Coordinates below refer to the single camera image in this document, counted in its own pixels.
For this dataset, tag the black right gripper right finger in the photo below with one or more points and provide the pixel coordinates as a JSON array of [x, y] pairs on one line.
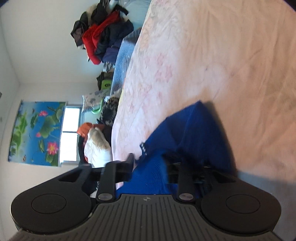
[[192, 182]]

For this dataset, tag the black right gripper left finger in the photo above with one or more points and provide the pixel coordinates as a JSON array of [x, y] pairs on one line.
[[107, 177]]

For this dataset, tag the blue knit garment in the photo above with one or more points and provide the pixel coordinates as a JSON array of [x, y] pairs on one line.
[[190, 136]]

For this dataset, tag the dark navy clothes heap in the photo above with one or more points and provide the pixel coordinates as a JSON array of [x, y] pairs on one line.
[[111, 37]]

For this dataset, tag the white quilted duvet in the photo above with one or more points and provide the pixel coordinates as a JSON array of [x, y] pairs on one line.
[[97, 150]]

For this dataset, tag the bright window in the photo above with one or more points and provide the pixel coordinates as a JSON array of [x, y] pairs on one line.
[[69, 136]]

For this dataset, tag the orange garment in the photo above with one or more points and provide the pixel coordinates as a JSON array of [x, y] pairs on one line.
[[84, 129]]

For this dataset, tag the leopard print garment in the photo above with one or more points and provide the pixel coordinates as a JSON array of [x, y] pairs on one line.
[[108, 112]]

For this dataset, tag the floral patterned pillow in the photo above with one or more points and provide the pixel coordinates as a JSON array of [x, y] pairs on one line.
[[93, 100]]

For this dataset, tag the lotus flower roller blind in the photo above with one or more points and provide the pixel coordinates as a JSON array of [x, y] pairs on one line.
[[36, 134]]

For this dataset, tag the green plastic object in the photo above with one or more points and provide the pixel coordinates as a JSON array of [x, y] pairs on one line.
[[102, 84]]

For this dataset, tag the pink floral bed sheet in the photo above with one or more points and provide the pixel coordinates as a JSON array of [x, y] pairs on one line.
[[238, 55]]

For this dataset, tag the red jacket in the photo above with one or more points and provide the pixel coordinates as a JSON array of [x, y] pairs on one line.
[[92, 36]]

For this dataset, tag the light blue blanket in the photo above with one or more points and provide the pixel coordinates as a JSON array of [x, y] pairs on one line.
[[137, 11]]

